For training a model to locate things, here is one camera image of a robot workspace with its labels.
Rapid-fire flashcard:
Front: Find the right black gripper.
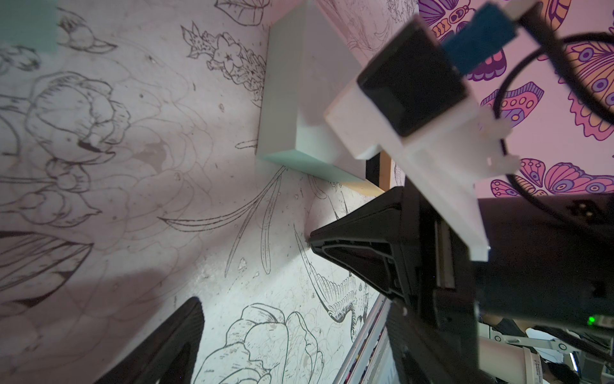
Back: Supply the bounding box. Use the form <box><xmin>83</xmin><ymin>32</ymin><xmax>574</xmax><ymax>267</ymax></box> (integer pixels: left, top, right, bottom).
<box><xmin>397</xmin><ymin>177</ymin><xmax>614</xmax><ymax>384</ymax></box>

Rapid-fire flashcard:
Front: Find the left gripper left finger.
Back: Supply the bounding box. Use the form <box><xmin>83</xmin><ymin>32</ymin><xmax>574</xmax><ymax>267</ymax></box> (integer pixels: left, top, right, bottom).
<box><xmin>97</xmin><ymin>297</ymin><xmax>205</xmax><ymax>383</ymax></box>

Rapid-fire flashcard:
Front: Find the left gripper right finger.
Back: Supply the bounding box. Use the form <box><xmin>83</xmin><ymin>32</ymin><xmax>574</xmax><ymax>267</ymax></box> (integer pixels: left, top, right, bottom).
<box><xmin>386</xmin><ymin>302</ymin><xmax>484</xmax><ymax>383</ymax></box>

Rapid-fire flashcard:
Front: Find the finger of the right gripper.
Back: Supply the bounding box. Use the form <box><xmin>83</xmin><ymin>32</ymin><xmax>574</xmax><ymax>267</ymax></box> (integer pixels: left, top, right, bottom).
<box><xmin>310</xmin><ymin>242</ymin><xmax>408</xmax><ymax>302</ymax></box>
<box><xmin>308</xmin><ymin>187</ymin><xmax>405</xmax><ymax>245</ymax></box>

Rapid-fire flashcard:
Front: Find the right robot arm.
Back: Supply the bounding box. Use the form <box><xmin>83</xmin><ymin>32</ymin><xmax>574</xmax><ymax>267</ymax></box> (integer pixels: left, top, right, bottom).
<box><xmin>309</xmin><ymin>183</ymin><xmax>613</xmax><ymax>383</ymax></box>

